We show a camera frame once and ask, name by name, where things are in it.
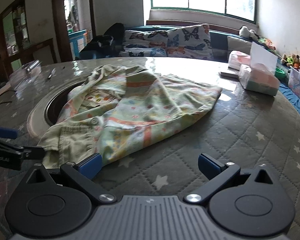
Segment dark wooden display cabinet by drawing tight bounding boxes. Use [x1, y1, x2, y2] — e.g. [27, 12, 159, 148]
[0, 0, 57, 88]

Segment pile of small toys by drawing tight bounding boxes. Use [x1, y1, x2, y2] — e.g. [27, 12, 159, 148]
[280, 53, 300, 68]

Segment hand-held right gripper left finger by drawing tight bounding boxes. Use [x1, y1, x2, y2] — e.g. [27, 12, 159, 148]
[25, 152, 117, 203]

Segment green patterned shirt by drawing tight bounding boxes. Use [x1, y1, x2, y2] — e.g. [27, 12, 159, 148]
[37, 64, 223, 170]

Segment black cloth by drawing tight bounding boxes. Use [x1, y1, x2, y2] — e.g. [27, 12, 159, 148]
[104, 23, 125, 43]

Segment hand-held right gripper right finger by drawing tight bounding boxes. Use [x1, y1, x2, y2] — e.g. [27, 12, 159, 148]
[185, 152, 277, 203]

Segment clear plastic container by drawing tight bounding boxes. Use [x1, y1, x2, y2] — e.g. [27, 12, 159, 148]
[9, 59, 43, 90]

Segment round metal table insert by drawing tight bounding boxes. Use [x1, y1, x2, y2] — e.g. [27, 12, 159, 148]
[27, 80, 90, 140]

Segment grey plain cushion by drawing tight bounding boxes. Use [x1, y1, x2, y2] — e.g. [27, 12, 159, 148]
[226, 35, 253, 55]

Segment white paper box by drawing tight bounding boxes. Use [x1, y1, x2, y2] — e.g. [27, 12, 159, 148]
[249, 41, 278, 74]

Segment green and pink tissue pack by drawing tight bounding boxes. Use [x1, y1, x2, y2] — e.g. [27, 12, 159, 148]
[237, 63, 281, 97]

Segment green bowl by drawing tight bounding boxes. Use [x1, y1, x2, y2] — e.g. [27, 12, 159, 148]
[275, 66, 287, 79]

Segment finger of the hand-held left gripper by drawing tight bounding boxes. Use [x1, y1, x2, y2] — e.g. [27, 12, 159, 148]
[0, 137, 45, 161]
[0, 126, 18, 140]

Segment blue cabinet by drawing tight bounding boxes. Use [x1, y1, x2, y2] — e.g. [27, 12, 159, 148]
[68, 29, 87, 60]

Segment butterfly print cushion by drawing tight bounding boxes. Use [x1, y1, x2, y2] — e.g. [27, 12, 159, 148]
[119, 29, 169, 58]
[166, 24, 214, 60]

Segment black bag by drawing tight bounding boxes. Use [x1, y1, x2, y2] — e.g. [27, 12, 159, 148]
[79, 35, 120, 60]

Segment flat grey book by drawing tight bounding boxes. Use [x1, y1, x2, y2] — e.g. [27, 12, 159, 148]
[220, 70, 240, 79]

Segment dark wooden door frame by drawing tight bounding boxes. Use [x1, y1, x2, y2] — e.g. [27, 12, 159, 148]
[51, 0, 97, 60]

